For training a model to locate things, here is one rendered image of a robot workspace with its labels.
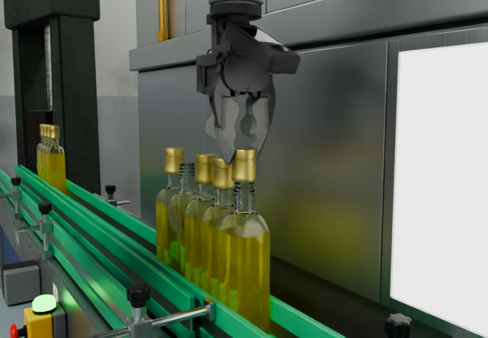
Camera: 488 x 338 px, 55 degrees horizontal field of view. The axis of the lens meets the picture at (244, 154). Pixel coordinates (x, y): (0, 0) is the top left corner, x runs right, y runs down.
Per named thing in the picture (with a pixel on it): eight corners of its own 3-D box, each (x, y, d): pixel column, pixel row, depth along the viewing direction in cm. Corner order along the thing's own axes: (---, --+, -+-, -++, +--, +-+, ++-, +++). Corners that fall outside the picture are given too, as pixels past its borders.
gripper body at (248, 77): (239, 97, 72) (239, 16, 71) (272, 97, 65) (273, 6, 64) (194, 97, 68) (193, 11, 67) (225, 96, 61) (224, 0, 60)
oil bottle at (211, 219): (250, 341, 72) (250, 203, 70) (218, 352, 69) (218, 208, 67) (230, 326, 77) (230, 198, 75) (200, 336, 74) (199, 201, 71)
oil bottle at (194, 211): (230, 326, 77) (230, 197, 75) (200, 335, 74) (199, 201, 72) (213, 313, 82) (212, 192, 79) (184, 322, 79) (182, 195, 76)
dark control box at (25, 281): (41, 300, 118) (40, 267, 117) (6, 307, 114) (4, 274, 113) (35, 289, 125) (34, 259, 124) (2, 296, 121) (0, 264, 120)
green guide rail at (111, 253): (196, 348, 69) (195, 295, 68) (189, 349, 69) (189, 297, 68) (17, 182, 215) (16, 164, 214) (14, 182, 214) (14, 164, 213)
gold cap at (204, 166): (221, 182, 75) (221, 154, 74) (201, 184, 73) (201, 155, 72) (210, 179, 78) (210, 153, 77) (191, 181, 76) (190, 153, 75)
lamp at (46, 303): (58, 311, 95) (58, 297, 95) (34, 317, 93) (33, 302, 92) (54, 304, 99) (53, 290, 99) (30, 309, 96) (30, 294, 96)
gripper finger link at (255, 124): (251, 155, 72) (244, 94, 71) (274, 158, 67) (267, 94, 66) (234, 159, 71) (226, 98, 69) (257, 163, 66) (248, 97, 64)
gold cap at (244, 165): (261, 180, 65) (262, 148, 64) (240, 182, 63) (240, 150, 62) (247, 177, 68) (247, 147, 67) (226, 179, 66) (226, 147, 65)
